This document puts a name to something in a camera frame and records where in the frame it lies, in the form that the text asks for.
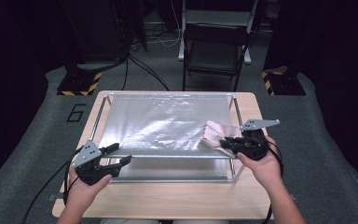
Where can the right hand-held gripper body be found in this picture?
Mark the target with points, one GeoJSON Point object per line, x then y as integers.
{"type": "Point", "coordinates": [256, 146]}

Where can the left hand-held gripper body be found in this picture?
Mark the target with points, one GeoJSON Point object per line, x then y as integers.
{"type": "Point", "coordinates": [87, 154]}

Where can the two-tier metal frame rack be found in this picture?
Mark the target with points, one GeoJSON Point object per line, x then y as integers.
{"type": "Point", "coordinates": [155, 124]}

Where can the person's right hand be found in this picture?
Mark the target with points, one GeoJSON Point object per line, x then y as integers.
{"type": "Point", "coordinates": [267, 171]}

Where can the person's left hand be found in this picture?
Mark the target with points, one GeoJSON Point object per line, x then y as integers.
{"type": "Point", "coordinates": [82, 194]}

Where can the grey tape strip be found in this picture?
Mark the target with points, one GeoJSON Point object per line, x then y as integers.
{"type": "Point", "coordinates": [56, 197]}

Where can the black stand base striped edge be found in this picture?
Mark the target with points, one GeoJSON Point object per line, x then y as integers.
{"type": "Point", "coordinates": [286, 84]}
{"type": "Point", "coordinates": [77, 82]}

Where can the black folding chair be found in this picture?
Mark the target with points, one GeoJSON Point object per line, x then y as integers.
{"type": "Point", "coordinates": [217, 17]}
{"type": "Point", "coordinates": [214, 56]}

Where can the black curtain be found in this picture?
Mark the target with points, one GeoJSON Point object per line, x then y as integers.
{"type": "Point", "coordinates": [338, 62]}
{"type": "Point", "coordinates": [12, 77]}

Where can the black equipment cabinet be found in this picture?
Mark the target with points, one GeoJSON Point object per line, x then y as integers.
{"type": "Point", "coordinates": [96, 31]}

